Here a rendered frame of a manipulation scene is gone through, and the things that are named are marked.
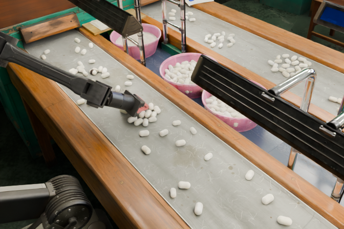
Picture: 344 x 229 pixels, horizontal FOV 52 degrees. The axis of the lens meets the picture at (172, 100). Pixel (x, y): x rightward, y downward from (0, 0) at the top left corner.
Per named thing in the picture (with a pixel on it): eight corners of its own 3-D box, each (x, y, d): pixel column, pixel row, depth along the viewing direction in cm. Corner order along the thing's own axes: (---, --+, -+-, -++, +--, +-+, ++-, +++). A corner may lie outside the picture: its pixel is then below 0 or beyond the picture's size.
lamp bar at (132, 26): (124, 38, 120) (122, 18, 116) (54, -9, 160) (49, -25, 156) (144, 31, 124) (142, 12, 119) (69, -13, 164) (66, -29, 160)
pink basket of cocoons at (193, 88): (202, 110, 145) (202, 91, 139) (149, 92, 157) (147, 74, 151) (229, 78, 163) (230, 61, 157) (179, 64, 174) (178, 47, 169)
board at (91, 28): (94, 35, 184) (93, 33, 184) (82, 26, 194) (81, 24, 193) (146, 17, 200) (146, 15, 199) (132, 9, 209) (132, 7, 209)
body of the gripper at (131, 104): (129, 90, 132) (114, 86, 127) (144, 102, 126) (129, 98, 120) (122, 105, 133) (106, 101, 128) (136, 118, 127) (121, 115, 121)
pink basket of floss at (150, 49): (156, 64, 176) (155, 47, 170) (105, 61, 180) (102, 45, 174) (166, 39, 196) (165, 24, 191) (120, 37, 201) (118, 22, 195)
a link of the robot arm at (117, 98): (106, 107, 118) (112, 91, 118) (95, 101, 122) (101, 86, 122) (122, 111, 123) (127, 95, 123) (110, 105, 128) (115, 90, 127)
